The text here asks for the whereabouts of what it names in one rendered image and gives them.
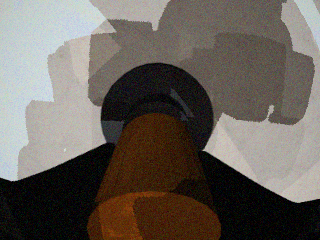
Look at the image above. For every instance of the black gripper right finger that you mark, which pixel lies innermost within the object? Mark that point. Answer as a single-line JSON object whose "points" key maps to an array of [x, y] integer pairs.
{"points": [[248, 211]]}

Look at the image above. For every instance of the orange knob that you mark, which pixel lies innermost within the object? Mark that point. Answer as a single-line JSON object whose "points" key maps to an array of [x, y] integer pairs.
{"points": [[154, 187]]}

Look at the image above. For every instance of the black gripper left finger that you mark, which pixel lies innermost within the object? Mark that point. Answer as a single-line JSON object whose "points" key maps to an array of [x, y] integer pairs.
{"points": [[54, 204]]}

